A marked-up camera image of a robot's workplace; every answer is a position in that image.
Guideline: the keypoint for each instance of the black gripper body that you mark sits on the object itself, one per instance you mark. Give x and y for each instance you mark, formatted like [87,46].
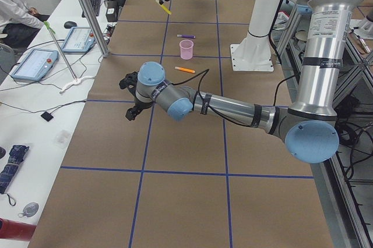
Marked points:
[140,104]

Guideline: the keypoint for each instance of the yellow highlighter pen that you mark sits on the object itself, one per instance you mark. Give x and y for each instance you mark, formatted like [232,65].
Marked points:
[164,8]

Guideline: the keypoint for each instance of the purple highlighter pen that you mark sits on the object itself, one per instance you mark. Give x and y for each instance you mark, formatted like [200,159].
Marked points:
[186,36]

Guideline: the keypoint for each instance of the orange highlighter pen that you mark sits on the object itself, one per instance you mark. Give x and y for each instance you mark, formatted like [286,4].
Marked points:
[185,70]

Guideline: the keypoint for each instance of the pink mesh pen holder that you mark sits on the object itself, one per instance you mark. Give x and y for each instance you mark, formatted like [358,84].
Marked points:
[186,49]

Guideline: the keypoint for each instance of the clear plastic small box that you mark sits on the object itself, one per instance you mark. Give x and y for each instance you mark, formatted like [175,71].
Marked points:
[62,138]

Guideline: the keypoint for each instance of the black keyboard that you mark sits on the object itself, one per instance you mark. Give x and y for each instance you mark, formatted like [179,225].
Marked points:
[96,4]

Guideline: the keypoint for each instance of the small black box device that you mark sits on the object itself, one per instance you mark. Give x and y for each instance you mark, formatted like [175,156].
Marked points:
[47,116]

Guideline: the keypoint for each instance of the far blue teach pendant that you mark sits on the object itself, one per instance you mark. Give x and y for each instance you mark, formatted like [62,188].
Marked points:
[78,41]

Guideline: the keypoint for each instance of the blue teach pendant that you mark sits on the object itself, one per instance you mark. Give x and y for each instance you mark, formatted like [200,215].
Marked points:
[78,41]
[35,65]

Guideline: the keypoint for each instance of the black computer mouse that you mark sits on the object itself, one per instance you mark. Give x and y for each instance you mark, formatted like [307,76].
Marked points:
[69,24]

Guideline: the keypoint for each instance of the near blue teach pendant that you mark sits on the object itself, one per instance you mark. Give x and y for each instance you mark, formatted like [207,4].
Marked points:
[35,65]

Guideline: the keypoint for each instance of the folded navy umbrella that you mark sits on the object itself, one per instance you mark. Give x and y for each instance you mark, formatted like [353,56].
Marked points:
[16,157]

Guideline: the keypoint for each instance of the person in white hoodie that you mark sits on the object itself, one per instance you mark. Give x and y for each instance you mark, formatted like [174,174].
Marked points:
[20,23]

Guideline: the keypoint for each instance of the red cylinder bottle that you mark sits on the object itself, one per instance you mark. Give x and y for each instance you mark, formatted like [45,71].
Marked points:
[14,230]

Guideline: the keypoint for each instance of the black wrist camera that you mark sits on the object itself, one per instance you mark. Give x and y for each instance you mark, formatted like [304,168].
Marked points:
[129,81]

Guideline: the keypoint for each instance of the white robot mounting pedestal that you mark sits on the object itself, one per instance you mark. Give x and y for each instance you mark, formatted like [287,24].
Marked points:
[253,54]

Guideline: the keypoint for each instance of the green handled reacher grabber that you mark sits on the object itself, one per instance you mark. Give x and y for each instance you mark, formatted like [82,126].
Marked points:
[76,80]

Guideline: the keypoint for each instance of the silver round keychain tag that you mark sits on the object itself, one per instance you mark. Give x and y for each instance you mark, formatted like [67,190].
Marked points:
[29,210]

